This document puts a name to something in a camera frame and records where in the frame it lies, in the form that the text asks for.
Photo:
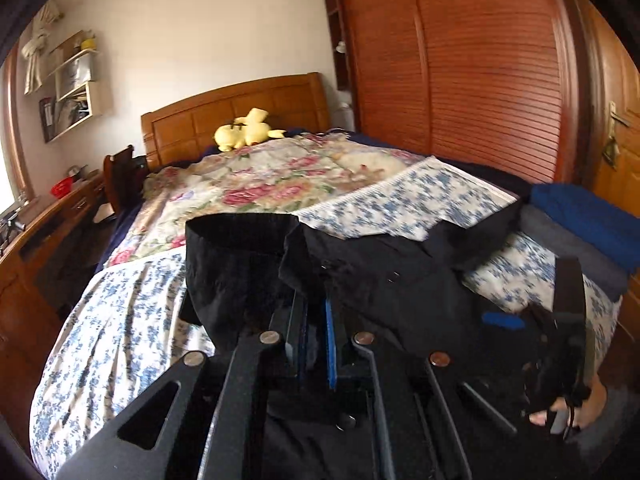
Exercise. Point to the dark wooden chair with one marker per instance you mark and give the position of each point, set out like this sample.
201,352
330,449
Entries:
123,176

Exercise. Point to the folded blue garment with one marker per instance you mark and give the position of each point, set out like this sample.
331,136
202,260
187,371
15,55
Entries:
614,232

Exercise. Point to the wooden desk cabinet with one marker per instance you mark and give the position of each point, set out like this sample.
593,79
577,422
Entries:
29,322

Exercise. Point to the pink floral quilt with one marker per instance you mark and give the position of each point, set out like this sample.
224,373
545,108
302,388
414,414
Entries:
281,175

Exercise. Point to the blue floral bed sheet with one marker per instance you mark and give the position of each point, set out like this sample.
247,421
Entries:
131,322

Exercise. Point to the yellow plush toy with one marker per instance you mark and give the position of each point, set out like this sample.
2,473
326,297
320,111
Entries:
246,131

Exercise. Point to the black double-breasted coat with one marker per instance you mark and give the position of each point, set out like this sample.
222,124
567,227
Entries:
241,267

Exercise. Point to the white wall shelf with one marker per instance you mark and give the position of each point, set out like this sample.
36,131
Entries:
75,92

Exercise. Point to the tied white curtain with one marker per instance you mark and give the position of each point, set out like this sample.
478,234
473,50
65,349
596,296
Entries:
34,51

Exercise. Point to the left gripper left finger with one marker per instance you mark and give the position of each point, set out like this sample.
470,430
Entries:
204,418

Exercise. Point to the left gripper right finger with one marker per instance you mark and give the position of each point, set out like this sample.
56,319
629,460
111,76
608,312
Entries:
412,432

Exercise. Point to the wooden door with handle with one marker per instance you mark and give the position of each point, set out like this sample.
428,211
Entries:
612,167

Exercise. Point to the folded grey garment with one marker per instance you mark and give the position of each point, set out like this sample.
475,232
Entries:
607,274

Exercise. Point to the window with wooden frame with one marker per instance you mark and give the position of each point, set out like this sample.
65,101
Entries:
12,146

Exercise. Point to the wooden headboard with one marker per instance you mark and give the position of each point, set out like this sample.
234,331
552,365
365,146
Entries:
184,130

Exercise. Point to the wooden louvered wardrobe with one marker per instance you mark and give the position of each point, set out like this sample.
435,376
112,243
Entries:
495,82

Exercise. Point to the red bowl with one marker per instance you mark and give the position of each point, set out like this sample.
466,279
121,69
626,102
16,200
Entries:
62,188

